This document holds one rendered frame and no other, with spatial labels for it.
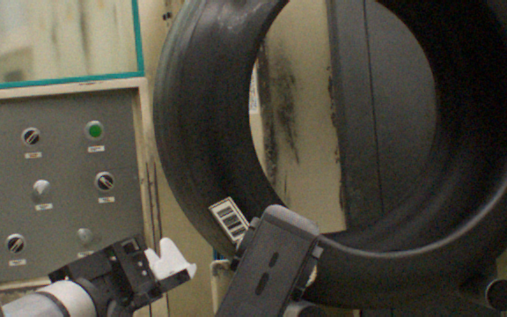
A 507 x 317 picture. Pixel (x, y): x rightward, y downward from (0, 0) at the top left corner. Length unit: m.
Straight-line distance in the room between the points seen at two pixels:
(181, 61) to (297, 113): 0.40
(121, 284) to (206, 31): 0.40
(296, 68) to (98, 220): 0.55
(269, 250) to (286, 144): 1.45
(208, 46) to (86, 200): 0.77
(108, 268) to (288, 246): 0.87
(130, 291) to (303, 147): 0.68
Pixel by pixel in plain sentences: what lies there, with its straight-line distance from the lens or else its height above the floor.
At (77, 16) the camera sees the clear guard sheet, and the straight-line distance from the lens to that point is 2.23.
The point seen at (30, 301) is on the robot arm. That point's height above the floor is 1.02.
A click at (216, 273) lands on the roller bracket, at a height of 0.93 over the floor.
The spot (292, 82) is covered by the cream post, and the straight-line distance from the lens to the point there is 1.93.
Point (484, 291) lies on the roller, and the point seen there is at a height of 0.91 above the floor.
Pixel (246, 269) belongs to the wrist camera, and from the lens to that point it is 0.48.
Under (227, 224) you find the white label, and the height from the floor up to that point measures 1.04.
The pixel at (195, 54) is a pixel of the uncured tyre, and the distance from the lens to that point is 1.55.
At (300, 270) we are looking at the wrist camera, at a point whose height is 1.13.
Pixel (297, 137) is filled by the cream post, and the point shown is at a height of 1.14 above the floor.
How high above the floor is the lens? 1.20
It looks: 3 degrees down
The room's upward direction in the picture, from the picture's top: 5 degrees counter-clockwise
